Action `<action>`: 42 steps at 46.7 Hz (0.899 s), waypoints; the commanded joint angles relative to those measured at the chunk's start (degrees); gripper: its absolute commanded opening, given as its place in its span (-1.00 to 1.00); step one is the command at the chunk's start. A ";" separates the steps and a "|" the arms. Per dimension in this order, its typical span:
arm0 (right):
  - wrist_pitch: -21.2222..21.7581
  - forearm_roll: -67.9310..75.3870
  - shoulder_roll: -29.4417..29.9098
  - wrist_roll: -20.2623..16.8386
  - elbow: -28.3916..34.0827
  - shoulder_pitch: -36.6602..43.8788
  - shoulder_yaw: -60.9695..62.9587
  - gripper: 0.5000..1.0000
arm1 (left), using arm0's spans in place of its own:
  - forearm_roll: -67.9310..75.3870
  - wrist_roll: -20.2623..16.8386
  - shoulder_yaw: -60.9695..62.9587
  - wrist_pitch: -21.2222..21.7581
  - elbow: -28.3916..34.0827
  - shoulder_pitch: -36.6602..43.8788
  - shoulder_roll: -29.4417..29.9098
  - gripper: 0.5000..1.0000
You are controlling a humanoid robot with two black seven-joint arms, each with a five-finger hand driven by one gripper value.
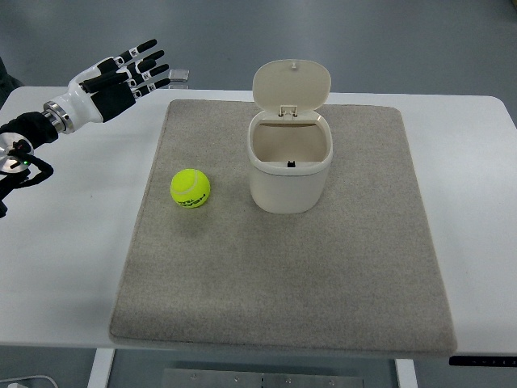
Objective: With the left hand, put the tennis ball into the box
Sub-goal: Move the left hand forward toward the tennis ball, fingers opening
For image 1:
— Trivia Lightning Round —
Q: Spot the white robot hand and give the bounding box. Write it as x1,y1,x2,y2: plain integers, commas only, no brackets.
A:
43,39,170,133

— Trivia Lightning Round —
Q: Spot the yellow tennis ball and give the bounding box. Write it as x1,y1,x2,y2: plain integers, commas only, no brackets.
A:
170,169,211,209

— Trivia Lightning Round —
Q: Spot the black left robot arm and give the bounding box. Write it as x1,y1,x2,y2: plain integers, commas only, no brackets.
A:
1,39,170,199

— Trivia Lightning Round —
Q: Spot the small clear floor object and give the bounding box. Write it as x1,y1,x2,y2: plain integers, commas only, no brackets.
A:
169,69,190,83

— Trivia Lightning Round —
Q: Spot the beige plastic bin with lid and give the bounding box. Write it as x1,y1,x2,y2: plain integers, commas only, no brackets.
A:
246,59,334,214

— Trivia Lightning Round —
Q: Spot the white left table leg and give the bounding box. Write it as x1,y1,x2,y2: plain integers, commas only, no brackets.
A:
86,348,116,388

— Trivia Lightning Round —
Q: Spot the white table leg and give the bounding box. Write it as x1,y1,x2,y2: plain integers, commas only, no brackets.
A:
395,359,418,388
86,348,116,388

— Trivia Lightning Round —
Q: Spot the grey felt mat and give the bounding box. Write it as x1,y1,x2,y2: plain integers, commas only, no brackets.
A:
109,100,456,356

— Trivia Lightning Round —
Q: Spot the white object on floor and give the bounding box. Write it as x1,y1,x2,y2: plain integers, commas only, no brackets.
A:
1,374,59,388

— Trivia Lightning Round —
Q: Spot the white right table leg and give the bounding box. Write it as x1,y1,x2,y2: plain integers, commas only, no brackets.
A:
395,359,418,388

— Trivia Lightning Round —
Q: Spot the black desk control panel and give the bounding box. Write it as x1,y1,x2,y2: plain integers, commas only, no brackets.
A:
448,355,517,368

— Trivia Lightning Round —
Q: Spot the grey metal base plate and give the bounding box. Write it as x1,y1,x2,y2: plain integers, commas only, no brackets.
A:
161,369,364,388

